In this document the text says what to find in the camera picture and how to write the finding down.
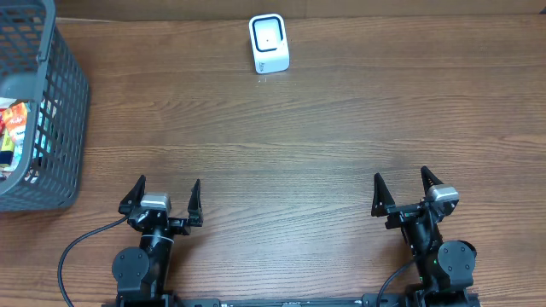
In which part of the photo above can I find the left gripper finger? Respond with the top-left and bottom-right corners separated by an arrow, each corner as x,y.
118,175 -> 146,215
188,179 -> 203,227

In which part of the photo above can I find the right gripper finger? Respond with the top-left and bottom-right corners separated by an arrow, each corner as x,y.
421,165 -> 444,194
371,173 -> 396,217

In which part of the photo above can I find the orange snack packet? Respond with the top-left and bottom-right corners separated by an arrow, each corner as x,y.
2,102 -> 28,145

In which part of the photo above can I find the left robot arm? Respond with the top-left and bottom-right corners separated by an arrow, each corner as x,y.
112,176 -> 204,306

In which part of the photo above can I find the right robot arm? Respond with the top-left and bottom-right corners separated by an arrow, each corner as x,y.
365,166 -> 480,307

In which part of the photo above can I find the yellow black item in basket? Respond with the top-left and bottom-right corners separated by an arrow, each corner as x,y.
0,129 -> 15,167

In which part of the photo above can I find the white barcode scanner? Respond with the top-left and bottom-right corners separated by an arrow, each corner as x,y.
248,14 -> 290,74

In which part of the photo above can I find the grey plastic mesh basket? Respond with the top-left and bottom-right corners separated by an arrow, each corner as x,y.
1,0 -> 90,211

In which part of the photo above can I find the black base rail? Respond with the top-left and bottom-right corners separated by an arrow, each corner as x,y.
170,292 -> 481,307

